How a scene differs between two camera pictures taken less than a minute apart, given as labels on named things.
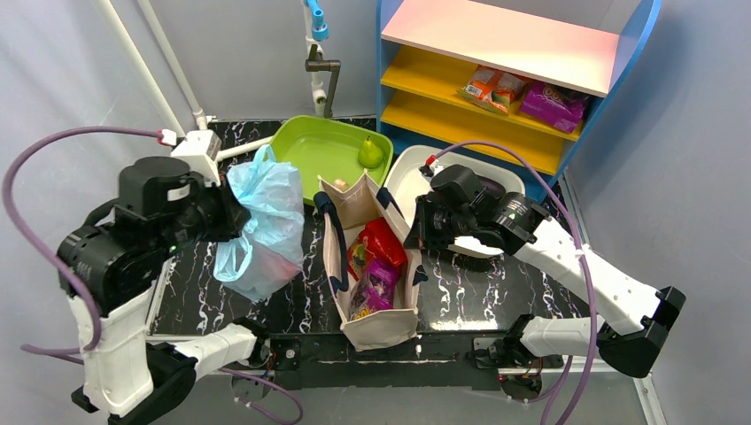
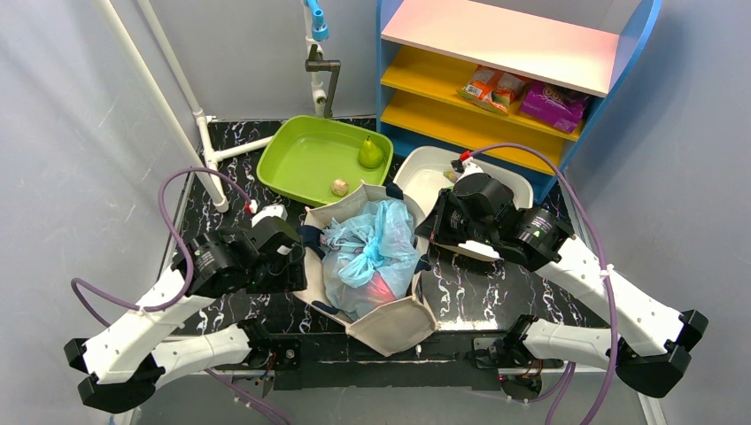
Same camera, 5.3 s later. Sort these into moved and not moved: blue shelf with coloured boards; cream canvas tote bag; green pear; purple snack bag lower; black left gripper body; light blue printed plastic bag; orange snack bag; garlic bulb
Moved: cream canvas tote bag; light blue printed plastic bag; black left gripper body
Not moved: purple snack bag lower; garlic bulb; green pear; orange snack bag; blue shelf with coloured boards
